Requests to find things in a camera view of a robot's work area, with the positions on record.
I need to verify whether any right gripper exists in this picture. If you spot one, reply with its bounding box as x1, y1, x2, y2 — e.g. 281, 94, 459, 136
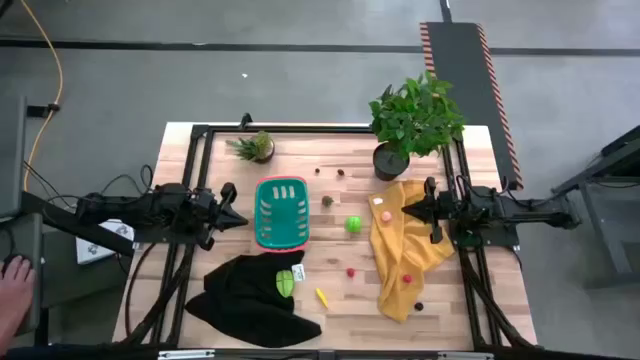
401, 176, 454, 246

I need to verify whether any teal basket with pink rim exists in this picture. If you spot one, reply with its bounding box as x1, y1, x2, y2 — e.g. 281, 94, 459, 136
253, 175, 311, 254

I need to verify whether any leafy tree in black pot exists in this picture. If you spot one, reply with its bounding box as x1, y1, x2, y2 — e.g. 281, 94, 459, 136
368, 69, 466, 182

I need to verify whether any person's hand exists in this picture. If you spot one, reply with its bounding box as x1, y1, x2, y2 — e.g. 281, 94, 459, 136
0, 255, 37, 351

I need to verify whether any black cable clip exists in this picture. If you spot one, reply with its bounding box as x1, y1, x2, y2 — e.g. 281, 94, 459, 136
25, 102, 61, 119

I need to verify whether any light green toy vegetable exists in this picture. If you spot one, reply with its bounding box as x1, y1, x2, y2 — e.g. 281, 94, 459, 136
275, 269, 295, 299

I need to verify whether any orange cable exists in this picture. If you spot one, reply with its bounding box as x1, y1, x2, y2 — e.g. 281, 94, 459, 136
19, 0, 64, 192

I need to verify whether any mustard yellow cloth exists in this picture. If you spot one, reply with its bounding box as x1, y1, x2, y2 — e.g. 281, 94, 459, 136
368, 179, 456, 324

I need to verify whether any grey side table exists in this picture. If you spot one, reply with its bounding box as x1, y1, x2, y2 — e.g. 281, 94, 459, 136
551, 124, 640, 291

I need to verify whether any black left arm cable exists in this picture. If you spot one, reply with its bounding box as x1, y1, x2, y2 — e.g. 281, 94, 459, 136
99, 163, 155, 197

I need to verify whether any black diagonal beam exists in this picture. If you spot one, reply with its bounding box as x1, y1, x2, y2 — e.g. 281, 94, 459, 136
19, 191, 136, 257

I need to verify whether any white booklet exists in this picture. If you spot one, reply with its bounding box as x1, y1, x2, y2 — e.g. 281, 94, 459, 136
74, 219, 135, 265

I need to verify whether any small potted succulent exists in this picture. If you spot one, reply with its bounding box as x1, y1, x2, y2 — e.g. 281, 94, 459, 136
225, 130, 276, 165

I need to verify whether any black cloth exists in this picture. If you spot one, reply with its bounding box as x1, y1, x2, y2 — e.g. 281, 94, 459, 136
184, 249, 323, 349

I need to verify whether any grey desk panel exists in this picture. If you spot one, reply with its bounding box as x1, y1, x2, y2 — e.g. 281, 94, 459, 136
0, 212, 45, 341

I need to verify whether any dark cable under table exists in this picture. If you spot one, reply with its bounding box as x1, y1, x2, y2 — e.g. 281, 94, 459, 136
123, 243, 157, 337

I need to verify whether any grey monitor panel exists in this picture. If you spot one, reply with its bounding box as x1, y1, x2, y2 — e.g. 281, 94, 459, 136
0, 94, 27, 217

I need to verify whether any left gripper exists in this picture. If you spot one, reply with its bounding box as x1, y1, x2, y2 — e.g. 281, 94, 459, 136
192, 182, 250, 251

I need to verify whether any black mat with striped edges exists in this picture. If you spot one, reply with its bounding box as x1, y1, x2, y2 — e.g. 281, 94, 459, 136
419, 21, 525, 191

